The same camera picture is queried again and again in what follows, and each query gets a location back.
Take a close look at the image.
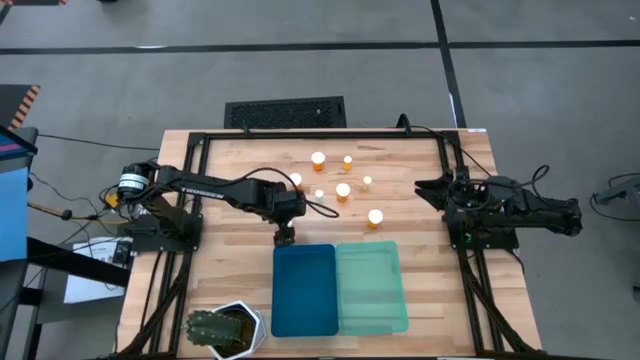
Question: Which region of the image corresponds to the black bench bar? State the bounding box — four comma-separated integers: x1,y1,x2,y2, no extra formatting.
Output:
27,236,132,289

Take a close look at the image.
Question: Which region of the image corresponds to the black metal table frame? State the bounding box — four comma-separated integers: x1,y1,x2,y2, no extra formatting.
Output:
117,128,541,360

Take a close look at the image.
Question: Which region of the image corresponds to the translucent green plastic bin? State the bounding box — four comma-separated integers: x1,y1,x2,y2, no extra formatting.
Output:
334,240,410,337

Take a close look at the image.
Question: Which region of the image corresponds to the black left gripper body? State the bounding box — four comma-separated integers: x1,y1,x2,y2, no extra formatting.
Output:
269,188,307,229

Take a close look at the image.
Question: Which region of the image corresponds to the monitor screen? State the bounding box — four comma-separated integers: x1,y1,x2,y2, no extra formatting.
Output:
0,124,39,162

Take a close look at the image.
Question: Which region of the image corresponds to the yellow cable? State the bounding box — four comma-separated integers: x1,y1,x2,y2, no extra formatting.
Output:
27,199,132,226

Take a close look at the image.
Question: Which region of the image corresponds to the white hexagonal plant pot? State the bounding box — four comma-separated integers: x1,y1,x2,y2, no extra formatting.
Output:
206,299,267,360

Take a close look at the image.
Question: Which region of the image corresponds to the blue plastic bin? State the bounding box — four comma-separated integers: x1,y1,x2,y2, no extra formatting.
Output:
271,243,340,338

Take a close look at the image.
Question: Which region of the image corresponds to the green cactus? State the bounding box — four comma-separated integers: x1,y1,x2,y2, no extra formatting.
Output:
184,309,247,348

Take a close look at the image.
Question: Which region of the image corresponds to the black floor vent grate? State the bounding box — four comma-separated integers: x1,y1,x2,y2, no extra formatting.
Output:
223,96,347,130

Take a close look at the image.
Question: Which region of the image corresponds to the white paper sheet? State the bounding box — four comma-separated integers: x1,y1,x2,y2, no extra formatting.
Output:
63,237,134,305

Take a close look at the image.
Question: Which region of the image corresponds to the thin black floor cable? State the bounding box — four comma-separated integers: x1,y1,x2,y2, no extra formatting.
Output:
37,132,161,152

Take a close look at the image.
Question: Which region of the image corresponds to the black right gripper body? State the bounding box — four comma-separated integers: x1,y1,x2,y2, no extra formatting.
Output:
442,172,494,216

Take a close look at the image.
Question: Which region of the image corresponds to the blue panel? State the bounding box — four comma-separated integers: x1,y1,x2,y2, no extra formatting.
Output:
0,167,30,264

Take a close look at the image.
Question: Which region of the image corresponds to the black cable with plug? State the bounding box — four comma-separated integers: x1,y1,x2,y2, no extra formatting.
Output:
396,113,496,177

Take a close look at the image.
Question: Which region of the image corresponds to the black mat orange striped edge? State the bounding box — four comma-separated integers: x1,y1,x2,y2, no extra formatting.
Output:
0,84,41,131

